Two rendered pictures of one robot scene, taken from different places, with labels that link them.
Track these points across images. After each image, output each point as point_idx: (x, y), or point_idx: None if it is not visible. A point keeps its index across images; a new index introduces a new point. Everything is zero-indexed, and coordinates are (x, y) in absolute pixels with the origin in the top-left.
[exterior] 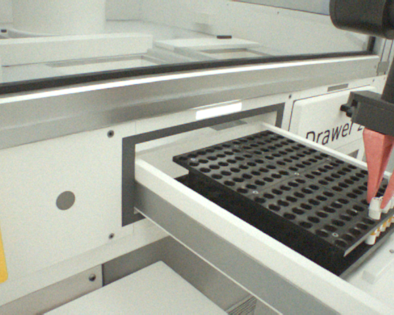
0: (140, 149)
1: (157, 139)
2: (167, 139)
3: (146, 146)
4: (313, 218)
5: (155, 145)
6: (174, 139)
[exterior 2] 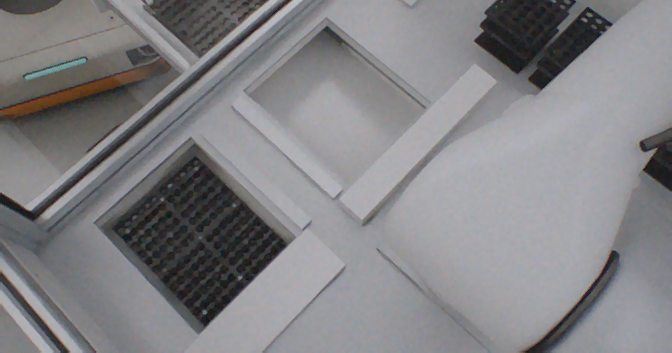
0: (325, 109)
1: (314, 134)
2: (305, 136)
3: (322, 116)
4: None
5: (314, 120)
6: (298, 138)
